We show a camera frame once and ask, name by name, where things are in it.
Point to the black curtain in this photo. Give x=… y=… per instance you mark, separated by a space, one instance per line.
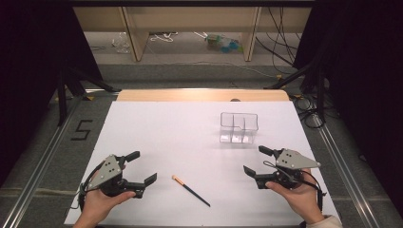
x=364 y=79
x=28 y=79

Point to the beige wooden shelf unit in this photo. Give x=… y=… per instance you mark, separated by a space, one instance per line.
x=190 y=19

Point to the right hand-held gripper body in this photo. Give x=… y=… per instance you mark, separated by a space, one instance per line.
x=293 y=161

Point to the metal floor rail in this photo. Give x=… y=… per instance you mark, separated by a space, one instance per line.
x=345 y=177
x=34 y=177

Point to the light wooden table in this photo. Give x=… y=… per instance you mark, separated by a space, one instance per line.
x=190 y=95

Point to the clear plastic divided organizer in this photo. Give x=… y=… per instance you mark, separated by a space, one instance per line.
x=239 y=128

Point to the green and blue plastic packet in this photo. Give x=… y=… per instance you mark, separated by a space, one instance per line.
x=223 y=42

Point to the person's right hand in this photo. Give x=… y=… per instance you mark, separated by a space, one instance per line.
x=301 y=198

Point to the white table cover sheet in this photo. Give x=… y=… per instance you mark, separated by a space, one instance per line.
x=177 y=136

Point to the black metal stand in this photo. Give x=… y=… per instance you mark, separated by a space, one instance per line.
x=74 y=82
x=312 y=76

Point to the person's left hand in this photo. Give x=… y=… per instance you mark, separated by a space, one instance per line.
x=101 y=205

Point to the black makeup brush orange tip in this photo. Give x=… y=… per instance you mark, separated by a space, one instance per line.
x=190 y=190

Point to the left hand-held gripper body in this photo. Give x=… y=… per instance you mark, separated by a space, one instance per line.
x=106 y=172

